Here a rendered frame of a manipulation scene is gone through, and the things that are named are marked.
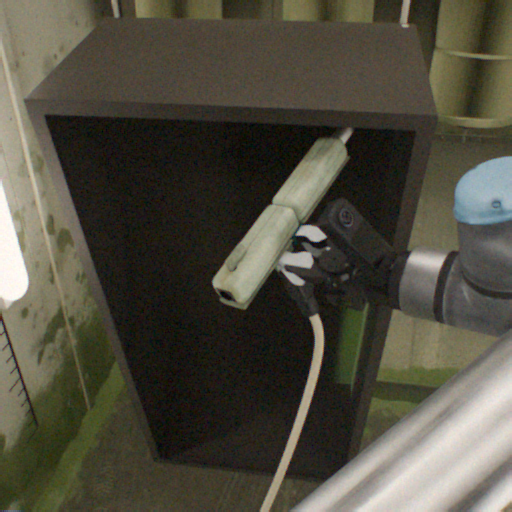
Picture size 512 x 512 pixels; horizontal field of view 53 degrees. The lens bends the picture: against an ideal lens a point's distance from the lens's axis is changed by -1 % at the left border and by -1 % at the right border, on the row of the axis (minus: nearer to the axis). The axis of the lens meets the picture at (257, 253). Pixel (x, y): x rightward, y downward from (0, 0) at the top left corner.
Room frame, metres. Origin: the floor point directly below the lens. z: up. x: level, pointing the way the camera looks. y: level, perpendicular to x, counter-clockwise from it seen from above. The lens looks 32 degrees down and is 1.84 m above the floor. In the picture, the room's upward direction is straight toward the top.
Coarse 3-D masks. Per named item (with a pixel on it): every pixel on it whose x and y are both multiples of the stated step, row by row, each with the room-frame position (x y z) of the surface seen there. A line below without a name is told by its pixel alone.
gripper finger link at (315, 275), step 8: (288, 264) 0.60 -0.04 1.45; (288, 272) 0.60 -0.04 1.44; (296, 272) 0.58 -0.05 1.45; (304, 272) 0.57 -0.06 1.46; (312, 272) 0.57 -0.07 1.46; (320, 272) 0.57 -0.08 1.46; (304, 280) 0.57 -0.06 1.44; (312, 280) 0.56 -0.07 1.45; (320, 280) 0.56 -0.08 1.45; (328, 280) 0.55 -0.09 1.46
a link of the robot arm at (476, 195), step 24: (480, 168) 0.47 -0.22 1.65; (504, 168) 0.46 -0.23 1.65; (456, 192) 0.45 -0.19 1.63; (480, 192) 0.43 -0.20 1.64; (504, 192) 0.42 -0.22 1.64; (456, 216) 0.45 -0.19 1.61; (480, 216) 0.42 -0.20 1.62; (504, 216) 0.40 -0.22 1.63; (480, 240) 0.42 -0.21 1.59; (504, 240) 0.40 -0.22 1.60; (480, 264) 0.43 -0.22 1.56; (504, 264) 0.40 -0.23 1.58; (480, 288) 0.44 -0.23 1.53; (504, 288) 0.42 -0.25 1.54
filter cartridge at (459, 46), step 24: (456, 0) 1.89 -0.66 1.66; (480, 0) 1.83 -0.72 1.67; (504, 0) 1.81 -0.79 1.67; (456, 24) 1.87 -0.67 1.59; (480, 24) 1.83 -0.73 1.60; (504, 24) 1.80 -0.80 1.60; (456, 48) 1.86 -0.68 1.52; (480, 48) 1.83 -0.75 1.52; (504, 48) 1.80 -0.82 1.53; (432, 72) 1.96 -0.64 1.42; (456, 72) 1.85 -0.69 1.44; (480, 72) 1.81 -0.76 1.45; (504, 72) 1.79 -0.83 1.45; (456, 96) 1.84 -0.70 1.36; (480, 96) 1.80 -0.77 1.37; (504, 96) 1.80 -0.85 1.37; (456, 120) 1.81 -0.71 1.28; (480, 120) 1.78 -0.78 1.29; (504, 120) 1.80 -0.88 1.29
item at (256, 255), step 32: (352, 128) 0.81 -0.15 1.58; (320, 160) 0.72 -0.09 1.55; (288, 192) 0.68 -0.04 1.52; (320, 192) 0.70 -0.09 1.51; (256, 224) 0.63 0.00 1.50; (288, 224) 0.63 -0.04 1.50; (256, 256) 0.58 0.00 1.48; (224, 288) 0.54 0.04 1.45; (256, 288) 0.56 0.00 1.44; (288, 288) 0.65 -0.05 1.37
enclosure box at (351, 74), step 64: (64, 64) 0.89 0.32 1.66; (128, 64) 0.88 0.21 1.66; (192, 64) 0.87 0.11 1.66; (256, 64) 0.87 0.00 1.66; (320, 64) 0.86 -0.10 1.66; (384, 64) 0.85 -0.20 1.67; (64, 128) 0.87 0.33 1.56; (128, 128) 1.16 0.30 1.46; (192, 128) 1.14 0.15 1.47; (256, 128) 1.12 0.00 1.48; (320, 128) 1.10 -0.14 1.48; (384, 128) 0.70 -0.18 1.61; (64, 192) 0.80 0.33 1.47; (128, 192) 1.11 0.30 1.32; (192, 192) 1.18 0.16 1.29; (256, 192) 1.15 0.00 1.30; (384, 192) 1.11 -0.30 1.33; (128, 256) 1.06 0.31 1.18; (192, 256) 1.23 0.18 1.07; (128, 320) 1.00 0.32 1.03; (192, 320) 1.29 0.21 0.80; (256, 320) 1.25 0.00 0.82; (320, 320) 1.22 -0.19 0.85; (384, 320) 0.78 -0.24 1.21; (128, 384) 0.93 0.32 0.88; (192, 384) 1.28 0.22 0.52; (256, 384) 1.28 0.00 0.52; (320, 384) 1.27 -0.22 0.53; (192, 448) 1.05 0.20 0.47; (256, 448) 1.05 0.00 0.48; (320, 448) 1.05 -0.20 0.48
